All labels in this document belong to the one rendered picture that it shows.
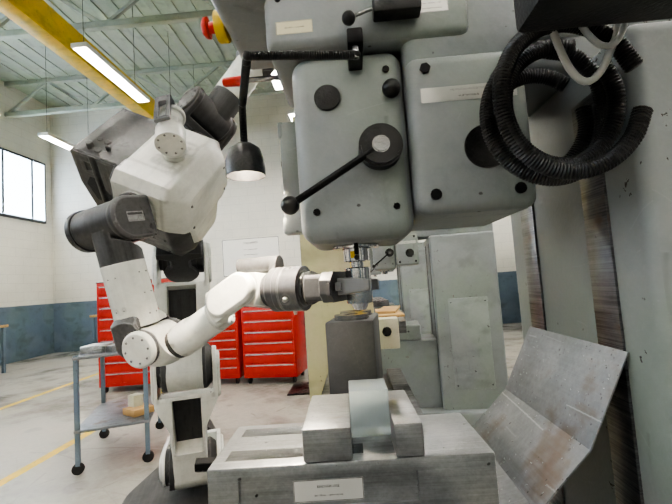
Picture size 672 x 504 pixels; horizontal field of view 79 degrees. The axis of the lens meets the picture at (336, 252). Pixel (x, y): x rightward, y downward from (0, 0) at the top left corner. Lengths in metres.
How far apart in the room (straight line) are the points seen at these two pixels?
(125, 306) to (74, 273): 11.03
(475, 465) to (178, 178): 0.83
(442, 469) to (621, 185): 0.45
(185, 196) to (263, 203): 9.17
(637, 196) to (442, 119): 0.29
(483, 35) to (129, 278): 0.81
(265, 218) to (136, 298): 9.21
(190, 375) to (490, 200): 1.00
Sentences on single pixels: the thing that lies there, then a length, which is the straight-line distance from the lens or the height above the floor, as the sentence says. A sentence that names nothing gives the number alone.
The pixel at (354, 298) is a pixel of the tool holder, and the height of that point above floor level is 1.21.
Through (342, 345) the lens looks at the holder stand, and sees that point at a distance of 1.02.
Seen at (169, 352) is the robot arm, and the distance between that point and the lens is 0.94.
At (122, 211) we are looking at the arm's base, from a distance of 0.96.
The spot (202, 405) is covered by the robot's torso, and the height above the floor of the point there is 0.90.
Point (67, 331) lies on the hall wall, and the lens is 12.10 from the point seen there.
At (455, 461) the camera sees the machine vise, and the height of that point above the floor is 1.02.
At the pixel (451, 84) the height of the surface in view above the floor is 1.54.
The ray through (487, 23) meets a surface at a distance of 0.80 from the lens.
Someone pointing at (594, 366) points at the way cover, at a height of 1.09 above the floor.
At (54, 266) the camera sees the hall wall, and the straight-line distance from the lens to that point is 12.30.
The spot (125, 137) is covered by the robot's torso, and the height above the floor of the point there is 1.64.
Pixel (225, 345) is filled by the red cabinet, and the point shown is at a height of 0.51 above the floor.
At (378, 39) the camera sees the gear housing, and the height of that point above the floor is 1.63.
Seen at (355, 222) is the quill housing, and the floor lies 1.34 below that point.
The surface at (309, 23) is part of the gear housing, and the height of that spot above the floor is 1.67.
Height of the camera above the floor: 1.25
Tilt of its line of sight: 4 degrees up
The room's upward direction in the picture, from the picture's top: 4 degrees counter-clockwise
